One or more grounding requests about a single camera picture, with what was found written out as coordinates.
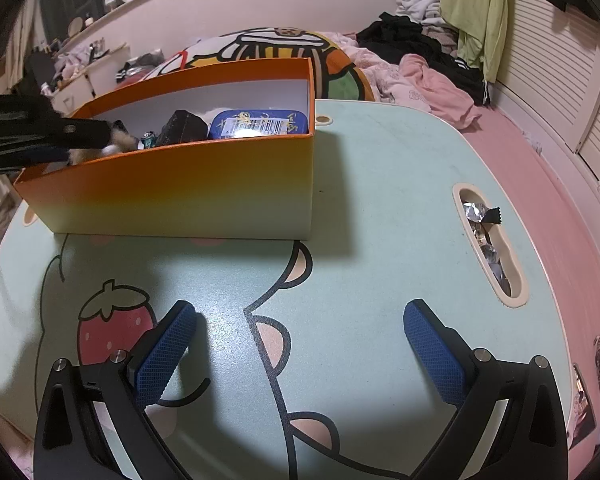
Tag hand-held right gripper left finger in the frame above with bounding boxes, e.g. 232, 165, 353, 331
32, 300, 198, 480

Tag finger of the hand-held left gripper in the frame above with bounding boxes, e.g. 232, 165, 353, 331
56, 119, 112, 150

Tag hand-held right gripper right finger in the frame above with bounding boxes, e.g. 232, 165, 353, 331
402, 299, 567, 480

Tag fluffy brown white toy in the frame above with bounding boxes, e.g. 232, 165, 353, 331
69, 120, 136, 166

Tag orange cardboard box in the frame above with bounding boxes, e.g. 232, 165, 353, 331
14, 57, 315, 241

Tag blue rectangular tin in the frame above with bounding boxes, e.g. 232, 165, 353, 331
208, 109, 311, 140

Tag mint green cartoon desktop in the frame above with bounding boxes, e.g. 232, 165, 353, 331
0, 99, 576, 480

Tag white drawer unit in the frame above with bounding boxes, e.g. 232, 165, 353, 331
55, 42, 131, 113

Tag black white striped cloth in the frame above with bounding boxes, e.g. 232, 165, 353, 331
115, 50, 166, 85

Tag black shiny pouch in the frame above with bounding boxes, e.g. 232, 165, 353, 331
156, 110, 208, 148

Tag foil wrappers in slot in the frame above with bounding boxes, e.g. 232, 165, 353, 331
472, 225, 512, 295

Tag silver candy wrapper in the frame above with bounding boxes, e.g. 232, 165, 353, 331
461, 202, 504, 225

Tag pink bed sheet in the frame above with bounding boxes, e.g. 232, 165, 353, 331
455, 105, 600, 461

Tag cartoon print pillow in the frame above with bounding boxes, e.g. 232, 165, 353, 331
152, 26, 376, 102

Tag pink floral blanket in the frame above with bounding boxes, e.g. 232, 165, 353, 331
330, 32, 483, 128

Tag white louvered closet doors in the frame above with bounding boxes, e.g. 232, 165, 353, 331
495, 0, 600, 176

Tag black clothes pile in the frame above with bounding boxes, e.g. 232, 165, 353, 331
356, 15, 492, 106

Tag white clothes pile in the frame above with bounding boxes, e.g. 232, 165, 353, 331
395, 0, 461, 46

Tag green hanging garment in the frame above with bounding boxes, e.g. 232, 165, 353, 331
439, 0, 510, 83

